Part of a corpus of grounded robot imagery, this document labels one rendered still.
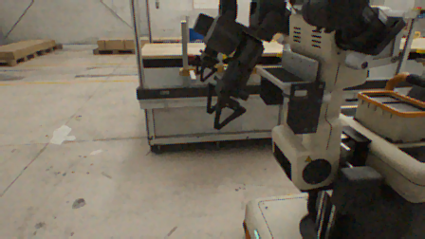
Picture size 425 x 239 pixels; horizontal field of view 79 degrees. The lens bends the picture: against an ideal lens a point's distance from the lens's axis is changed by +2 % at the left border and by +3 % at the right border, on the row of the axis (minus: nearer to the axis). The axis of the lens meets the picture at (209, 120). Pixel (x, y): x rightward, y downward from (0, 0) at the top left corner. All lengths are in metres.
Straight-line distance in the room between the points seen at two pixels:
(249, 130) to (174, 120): 0.71
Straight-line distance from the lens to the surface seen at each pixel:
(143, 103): 1.99
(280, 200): 1.50
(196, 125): 2.31
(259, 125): 2.44
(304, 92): 0.77
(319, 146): 0.90
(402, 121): 1.05
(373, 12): 0.68
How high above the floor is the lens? 1.24
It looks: 24 degrees down
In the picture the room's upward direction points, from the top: straight up
